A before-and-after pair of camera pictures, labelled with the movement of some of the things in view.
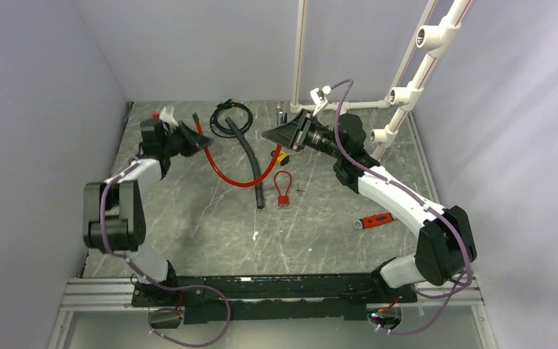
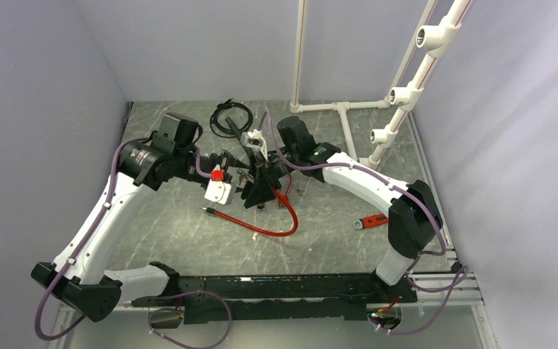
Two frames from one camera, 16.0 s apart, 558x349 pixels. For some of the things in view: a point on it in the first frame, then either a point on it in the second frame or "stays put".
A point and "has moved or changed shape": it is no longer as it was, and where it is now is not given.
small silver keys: [280, 107] -> [242, 174]
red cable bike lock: [267, 175] has moved or changed shape
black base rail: [276, 298] stays put
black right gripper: [289, 134] -> [262, 190]
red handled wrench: [363, 222] stays put
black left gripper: [195, 141] -> [226, 160]
